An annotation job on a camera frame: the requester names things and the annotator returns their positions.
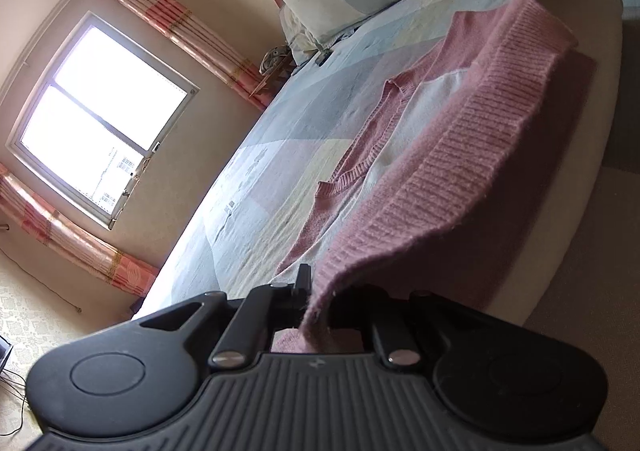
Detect curtain pull cord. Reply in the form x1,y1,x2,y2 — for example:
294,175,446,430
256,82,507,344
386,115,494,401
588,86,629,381
0,224,83,314

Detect grey cloth bundle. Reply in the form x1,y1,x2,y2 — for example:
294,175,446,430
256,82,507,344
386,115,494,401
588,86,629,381
260,45,293,74

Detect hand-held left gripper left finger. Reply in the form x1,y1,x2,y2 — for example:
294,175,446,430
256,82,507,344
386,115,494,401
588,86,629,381
140,265,313,372

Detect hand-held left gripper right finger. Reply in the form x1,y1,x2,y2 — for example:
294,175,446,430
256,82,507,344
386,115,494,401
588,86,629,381
370,288,481,368

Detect black wall cables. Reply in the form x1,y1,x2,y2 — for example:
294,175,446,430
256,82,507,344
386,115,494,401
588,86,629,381
0,366,28,437

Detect window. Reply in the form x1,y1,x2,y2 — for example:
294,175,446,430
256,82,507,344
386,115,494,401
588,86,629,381
5,11,201,232

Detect pink striped curtain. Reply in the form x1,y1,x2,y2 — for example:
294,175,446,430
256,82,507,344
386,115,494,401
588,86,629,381
0,164,161,297
84,0,273,112

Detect bed with patchwork sheet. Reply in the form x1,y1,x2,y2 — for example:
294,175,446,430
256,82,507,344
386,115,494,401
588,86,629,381
132,0,521,327

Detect wooden nightstand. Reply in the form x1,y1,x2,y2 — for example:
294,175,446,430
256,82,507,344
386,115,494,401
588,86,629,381
250,66,296,94

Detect pink and white knit sweater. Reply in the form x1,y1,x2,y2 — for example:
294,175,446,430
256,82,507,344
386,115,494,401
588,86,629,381
272,0,626,357

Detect small pillow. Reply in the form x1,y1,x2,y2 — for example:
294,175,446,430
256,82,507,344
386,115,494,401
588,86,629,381
279,6,321,67

